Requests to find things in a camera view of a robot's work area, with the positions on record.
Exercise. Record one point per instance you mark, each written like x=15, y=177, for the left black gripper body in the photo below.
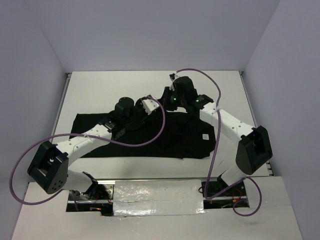
x=139, y=113

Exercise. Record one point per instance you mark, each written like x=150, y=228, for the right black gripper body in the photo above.
x=172, y=100

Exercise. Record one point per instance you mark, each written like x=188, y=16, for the black long sleeve shirt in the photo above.
x=168, y=134

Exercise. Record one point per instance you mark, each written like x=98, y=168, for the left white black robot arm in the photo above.
x=49, y=167

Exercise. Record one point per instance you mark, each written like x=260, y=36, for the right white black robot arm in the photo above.
x=207, y=110

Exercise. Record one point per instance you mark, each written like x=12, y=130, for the shiny silver tape sheet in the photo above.
x=157, y=198

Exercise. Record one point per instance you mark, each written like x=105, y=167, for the white foam front board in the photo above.
x=269, y=216

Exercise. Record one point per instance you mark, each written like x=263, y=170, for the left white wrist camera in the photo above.
x=150, y=105

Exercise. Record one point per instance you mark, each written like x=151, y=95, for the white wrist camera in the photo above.
x=172, y=77
x=150, y=105

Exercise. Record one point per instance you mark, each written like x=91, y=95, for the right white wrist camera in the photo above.
x=172, y=77

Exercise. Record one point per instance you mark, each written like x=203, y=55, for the right aluminium table rail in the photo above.
x=252, y=105

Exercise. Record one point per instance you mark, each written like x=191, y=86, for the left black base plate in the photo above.
x=102, y=192

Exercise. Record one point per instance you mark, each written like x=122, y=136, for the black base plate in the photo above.
x=102, y=192
x=214, y=187

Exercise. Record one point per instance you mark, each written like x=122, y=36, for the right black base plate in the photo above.
x=214, y=187

